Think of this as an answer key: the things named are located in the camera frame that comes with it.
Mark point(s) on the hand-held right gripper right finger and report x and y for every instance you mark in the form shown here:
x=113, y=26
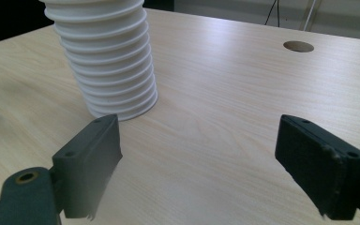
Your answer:
x=318, y=168

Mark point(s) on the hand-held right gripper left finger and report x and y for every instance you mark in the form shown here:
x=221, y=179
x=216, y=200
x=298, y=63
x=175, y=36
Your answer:
x=87, y=162

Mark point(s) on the stack of white cups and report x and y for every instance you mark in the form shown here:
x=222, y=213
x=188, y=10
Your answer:
x=106, y=62

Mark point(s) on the pale vertical pole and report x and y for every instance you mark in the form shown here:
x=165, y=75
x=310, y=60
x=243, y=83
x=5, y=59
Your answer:
x=310, y=14

